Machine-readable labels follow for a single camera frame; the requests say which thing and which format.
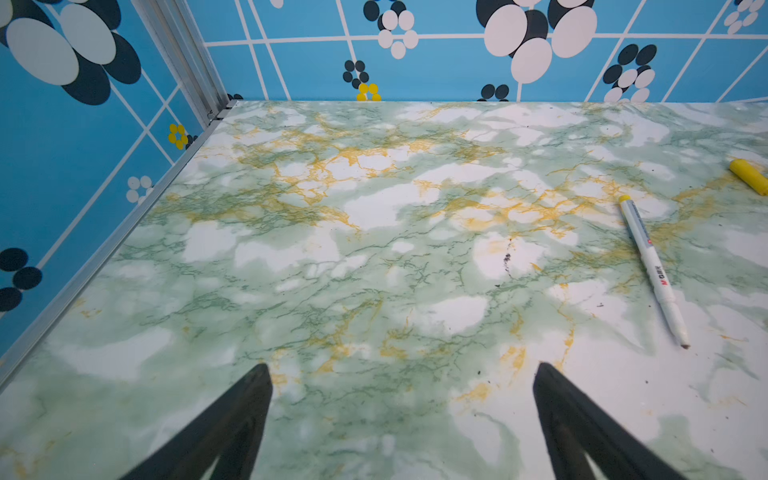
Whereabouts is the aluminium corner post left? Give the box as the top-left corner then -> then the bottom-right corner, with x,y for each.
132,0 -> 229,127

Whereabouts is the white marker pen yellow end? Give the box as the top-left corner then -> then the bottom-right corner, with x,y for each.
618,195 -> 691,349

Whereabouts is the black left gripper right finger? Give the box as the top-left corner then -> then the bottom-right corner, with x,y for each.
533,362 -> 683,479

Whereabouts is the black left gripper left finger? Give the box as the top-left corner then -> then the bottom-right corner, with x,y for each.
124,363 -> 273,479

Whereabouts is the yellow pen cap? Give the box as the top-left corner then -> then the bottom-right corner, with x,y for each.
729,159 -> 768,196

